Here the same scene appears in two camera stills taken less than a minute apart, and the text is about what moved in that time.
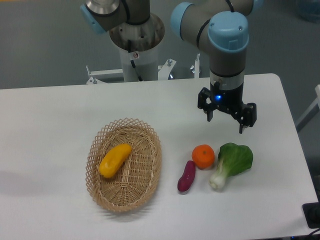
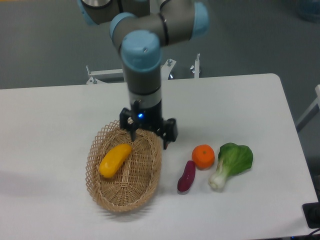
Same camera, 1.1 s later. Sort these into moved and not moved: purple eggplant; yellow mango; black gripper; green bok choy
Moved: black gripper
Not moved: purple eggplant; yellow mango; green bok choy
